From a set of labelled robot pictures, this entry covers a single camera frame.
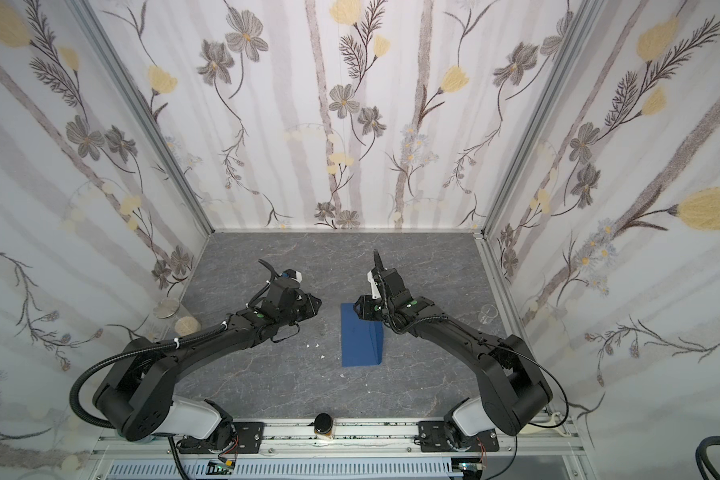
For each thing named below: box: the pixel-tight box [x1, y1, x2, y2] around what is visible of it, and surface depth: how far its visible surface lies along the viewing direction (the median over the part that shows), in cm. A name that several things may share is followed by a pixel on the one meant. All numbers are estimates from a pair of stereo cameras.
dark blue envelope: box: [341, 303, 383, 367], surface depth 92 cm
